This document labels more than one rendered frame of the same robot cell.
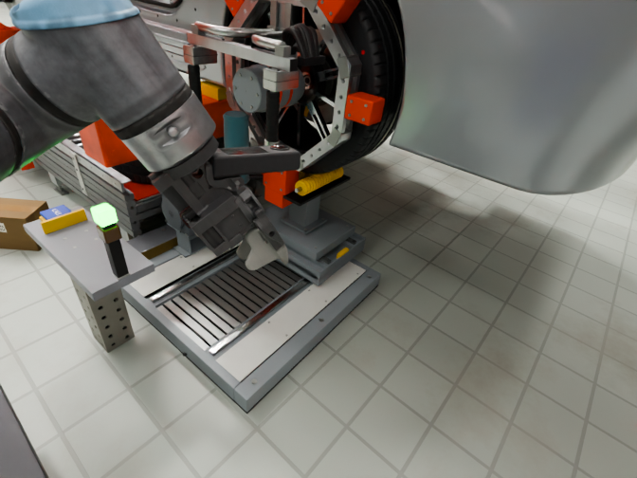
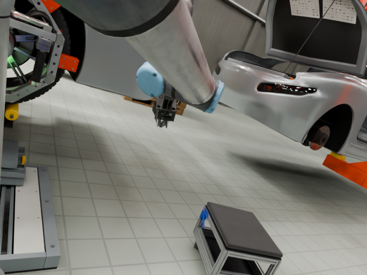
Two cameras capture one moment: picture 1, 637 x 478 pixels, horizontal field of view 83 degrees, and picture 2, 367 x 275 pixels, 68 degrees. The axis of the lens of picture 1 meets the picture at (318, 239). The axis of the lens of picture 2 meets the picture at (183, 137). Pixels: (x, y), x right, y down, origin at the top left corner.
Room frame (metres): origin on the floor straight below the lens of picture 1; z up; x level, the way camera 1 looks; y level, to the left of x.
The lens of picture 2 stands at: (-0.04, 1.00, 1.06)
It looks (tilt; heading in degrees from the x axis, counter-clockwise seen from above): 14 degrees down; 290
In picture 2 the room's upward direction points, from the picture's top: 22 degrees clockwise
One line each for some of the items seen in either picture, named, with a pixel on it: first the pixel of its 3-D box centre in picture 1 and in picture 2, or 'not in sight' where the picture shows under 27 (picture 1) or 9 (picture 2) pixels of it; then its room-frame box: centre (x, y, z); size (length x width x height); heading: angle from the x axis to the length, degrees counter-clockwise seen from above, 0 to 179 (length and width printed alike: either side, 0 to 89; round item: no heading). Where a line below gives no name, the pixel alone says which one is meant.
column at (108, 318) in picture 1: (100, 296); not in sight; (0.83, 0.70, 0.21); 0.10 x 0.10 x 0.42; 56
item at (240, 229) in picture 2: not in sight; (230, 248); (-0.03, -0.52, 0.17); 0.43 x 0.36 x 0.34; 127
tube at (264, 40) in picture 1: (284, 27); (29, 11); (1.13, 0.16, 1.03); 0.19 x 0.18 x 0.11; 146
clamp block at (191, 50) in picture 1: (200, 53); not in sight; (1.21, 0.43, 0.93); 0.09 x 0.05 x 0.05; 146
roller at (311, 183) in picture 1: (320, 178); (12, 107); (1.30, 0.02, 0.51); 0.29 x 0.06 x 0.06; 146
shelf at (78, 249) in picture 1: (86, 247); not in sight; (0.81, 0.68, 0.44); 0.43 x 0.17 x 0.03; 56
